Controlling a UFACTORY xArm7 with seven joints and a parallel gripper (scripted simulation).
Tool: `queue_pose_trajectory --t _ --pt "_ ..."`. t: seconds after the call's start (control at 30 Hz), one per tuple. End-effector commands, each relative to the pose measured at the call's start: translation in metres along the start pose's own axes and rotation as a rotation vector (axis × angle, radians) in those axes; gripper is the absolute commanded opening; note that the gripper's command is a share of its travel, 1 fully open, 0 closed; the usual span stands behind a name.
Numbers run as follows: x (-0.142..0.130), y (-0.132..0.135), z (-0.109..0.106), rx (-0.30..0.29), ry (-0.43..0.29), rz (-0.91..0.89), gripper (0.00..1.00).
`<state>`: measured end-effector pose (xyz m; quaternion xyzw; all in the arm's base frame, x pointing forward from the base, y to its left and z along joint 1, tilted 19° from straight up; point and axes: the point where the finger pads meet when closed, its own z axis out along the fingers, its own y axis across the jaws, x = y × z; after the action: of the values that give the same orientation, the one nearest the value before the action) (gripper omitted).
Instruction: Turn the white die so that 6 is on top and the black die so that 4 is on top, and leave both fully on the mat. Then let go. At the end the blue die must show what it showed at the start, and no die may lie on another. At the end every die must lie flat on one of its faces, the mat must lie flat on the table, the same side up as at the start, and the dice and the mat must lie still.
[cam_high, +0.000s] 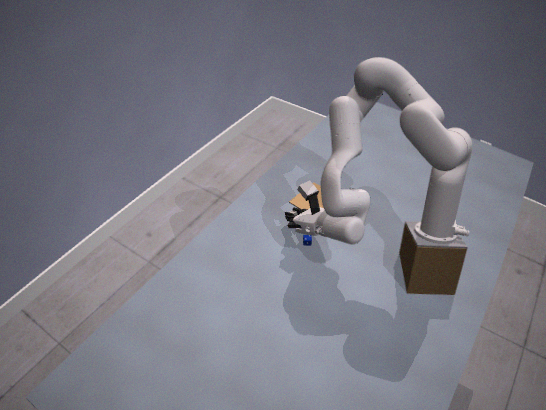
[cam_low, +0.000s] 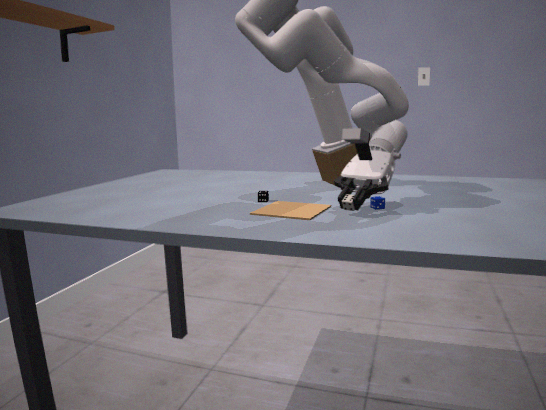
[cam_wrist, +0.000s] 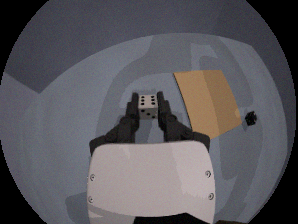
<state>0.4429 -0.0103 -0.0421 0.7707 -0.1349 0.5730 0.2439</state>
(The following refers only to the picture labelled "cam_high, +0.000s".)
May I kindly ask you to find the tan flat mat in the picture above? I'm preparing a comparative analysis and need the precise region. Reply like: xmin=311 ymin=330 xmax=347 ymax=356
xmin=289 ymin=182 xmax=323 ymax=210

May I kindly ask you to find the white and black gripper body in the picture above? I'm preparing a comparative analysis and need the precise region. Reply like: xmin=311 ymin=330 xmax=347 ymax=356
xmin=293 ymin=207 xmax=325 ymax=236

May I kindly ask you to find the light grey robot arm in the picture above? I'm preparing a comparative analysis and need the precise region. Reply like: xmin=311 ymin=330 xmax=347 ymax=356
xmin=315 ymin=58 xmax=472 ymax=244

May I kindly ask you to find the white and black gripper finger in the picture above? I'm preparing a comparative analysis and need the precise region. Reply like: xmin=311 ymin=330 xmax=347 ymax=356
xmin=285 ymin=212 xmax=301 ymax=228
xmin=293 ymin=207 xmax=308 ymax=215

